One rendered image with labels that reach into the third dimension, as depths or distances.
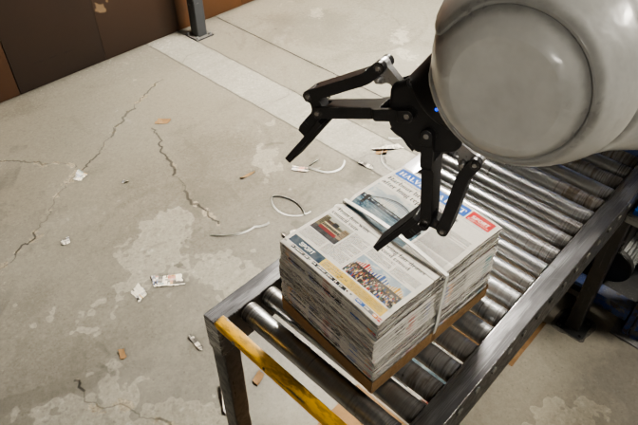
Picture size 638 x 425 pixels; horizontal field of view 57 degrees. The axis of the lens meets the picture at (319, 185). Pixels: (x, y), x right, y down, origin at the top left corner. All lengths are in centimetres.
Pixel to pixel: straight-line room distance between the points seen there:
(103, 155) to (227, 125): 67
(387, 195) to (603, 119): 107
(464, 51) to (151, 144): 306
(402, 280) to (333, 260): 14
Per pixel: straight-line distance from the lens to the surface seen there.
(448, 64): 28
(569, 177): 188
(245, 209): 281
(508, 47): 26
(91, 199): 303
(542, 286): 153
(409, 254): 121
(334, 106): 59
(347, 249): 120
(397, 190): 134
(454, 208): 59
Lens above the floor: 191
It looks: 41 degrees down
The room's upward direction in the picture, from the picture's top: straight up
